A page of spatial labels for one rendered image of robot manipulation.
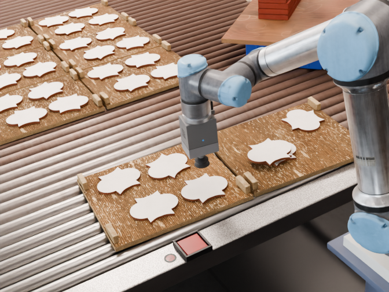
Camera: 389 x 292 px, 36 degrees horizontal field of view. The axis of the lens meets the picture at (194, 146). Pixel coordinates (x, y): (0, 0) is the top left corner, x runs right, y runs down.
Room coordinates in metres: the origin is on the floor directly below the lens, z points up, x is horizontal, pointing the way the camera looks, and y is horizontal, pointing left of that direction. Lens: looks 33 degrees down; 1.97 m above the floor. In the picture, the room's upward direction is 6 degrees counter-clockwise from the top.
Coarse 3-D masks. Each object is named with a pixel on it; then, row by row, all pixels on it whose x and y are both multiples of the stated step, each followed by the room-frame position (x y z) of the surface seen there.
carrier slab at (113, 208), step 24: (120, 168) 1.52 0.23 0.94; (144, 168) 1.51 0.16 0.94; (192, 168) 1.48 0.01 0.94; (216, 168) 1.47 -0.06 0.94; (96, 192) 1.41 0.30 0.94; (144, 192) 1.38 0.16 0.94; (168, 192) 1.37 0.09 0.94; (240, 192) 1.34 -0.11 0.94; (96, 216) 1.31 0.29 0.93; (120, 216) 1.29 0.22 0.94; (168, 216) 1.27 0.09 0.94; (192, 216) 1.26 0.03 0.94; (120, 240) 1.19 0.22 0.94; (144, 240) 1.19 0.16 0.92
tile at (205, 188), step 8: (208, 176) 1.42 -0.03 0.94; (216, 176) 1.41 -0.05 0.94; (192, 184) 1.39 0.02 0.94; (200, 184) 1.38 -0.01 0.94; (208, 184) 1.38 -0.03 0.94; (216, 184) 1.37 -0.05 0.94; (224, 184) 1.37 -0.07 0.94; (184, 192) 1.35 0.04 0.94; (192, 192) 1.35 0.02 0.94; (200, 192) 1.34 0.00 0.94; (208, 192) 1.34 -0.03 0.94; (216, 192) 1.34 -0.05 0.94; (192, 200) 1.32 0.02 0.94; (200, 200) 1.31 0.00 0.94
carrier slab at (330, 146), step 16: (320, 112) 1.72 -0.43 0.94; (240, 128) 1.67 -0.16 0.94; (256, 128) 1.66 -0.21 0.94; (272, 128) 1.65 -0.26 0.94; (288, 128) 1.64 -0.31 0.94; (320, 128) 1.62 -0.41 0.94; (336, 128) 1.61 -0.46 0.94; (224, 144) 1.59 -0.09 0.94; (240, 144) 1.58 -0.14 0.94; (256, 144) 1.57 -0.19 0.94; (304, 144) 1.54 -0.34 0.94; (320, 144) 1.53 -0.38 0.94; (336, 144) 1.52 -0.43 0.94; (224, 160) 1.50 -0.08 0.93; (240, 160) 1.49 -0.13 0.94; (288, 160) 1.46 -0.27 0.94; (304, 160) 1.45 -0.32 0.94; (320, 160) 1.45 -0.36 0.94; (336, 160) 1.44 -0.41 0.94; (352, 160) 1.44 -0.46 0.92; (256, 176) 1.40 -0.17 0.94; (272, 176) 1.40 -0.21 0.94; (288, 176) 1.39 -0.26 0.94; (304, 176) 1.38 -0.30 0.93; (256, 192) 1.33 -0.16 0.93
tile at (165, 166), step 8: (160, 160) 1.52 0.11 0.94; (168, 160) 1.52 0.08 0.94; (176, 160) 1.52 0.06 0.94; (184, 160) 1.51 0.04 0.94; (152, 168) 1.49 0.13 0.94; (160, 168) 1.48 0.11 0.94; (168, 168) 1.48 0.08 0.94; (176, 168) 1.48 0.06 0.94; (184, 168) 1.47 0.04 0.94; (152, 176) 1.45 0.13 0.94; (160, 176) 1.44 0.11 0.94; (168, 176) 1.45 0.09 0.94; (176, 176) 1.44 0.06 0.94
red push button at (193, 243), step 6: (180, 240) 1.17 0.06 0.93; (186, 240) 1.17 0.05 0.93; (192, 240) 1.17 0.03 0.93; (198, 240) 1.17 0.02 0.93; (180, 246) 1.15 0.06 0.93; (186, 246) 1.15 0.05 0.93; (192, 246) 1.15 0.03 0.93; (198, 246) 1.14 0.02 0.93; (204, 246) 1.14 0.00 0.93; (186, 252) 1.13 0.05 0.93; (192, 252) 1.12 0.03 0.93
